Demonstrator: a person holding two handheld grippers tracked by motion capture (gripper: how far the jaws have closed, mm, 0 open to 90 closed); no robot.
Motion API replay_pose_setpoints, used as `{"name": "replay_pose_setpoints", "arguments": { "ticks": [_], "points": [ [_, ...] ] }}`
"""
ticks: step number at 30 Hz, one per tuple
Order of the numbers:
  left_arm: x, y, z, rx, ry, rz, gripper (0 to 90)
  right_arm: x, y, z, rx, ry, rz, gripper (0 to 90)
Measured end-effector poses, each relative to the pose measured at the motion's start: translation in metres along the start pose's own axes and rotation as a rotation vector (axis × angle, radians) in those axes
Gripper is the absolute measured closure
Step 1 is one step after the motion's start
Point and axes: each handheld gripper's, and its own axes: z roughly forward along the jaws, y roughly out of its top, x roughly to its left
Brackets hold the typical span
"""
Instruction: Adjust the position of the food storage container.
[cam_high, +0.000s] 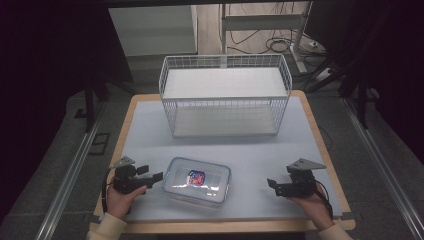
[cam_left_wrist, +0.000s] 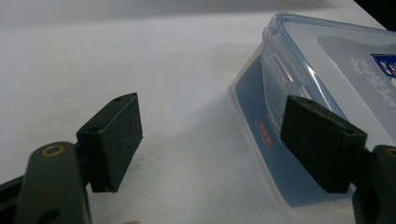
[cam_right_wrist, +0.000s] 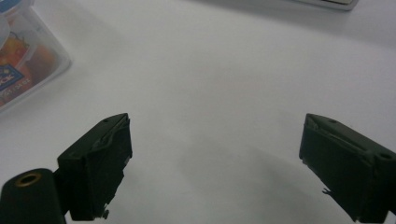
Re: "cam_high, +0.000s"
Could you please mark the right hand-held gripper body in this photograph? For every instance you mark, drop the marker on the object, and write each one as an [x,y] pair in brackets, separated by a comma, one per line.
[301,183]

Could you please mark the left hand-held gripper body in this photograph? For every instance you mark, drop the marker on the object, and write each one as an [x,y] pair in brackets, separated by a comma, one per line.
[126,181]

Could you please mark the clear plastic food container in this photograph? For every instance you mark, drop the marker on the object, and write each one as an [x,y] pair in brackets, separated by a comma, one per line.
[200,193]

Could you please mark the person's left hand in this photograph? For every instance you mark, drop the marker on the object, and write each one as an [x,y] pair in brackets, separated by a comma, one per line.
[119,201]

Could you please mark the person's right hand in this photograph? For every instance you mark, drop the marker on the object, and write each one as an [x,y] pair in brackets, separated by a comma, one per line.
[315,206]

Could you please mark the white table mat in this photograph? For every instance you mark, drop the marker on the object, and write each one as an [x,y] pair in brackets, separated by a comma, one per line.
[260,153]

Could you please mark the red and blue packet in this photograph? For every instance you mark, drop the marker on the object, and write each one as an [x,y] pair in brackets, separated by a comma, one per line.
[196,177]

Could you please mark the wooden table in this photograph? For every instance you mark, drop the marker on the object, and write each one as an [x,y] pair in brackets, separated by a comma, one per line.
[216,227]

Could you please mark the black stand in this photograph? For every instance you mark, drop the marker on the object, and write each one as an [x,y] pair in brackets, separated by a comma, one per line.
[89,100]
[361,100]

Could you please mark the white cabinet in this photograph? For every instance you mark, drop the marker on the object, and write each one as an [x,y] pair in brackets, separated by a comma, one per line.
[153,30]

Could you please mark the white power strip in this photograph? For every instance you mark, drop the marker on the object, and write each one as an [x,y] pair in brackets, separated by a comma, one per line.
[314,43]

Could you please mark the black floor frame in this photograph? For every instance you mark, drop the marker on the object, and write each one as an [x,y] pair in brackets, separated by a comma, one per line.
[99,143]

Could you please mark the aluminium floor rail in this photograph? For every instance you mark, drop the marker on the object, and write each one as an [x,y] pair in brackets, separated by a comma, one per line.
[66,176]
[383,166]

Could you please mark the white metal desk frame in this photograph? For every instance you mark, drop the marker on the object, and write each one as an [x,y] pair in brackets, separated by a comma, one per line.
[263,22]

